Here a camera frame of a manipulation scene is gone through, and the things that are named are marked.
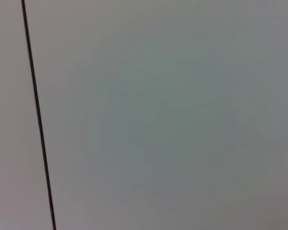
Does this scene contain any thin black cable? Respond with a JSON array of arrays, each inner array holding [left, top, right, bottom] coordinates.
[[21, 0, 57, 230]]

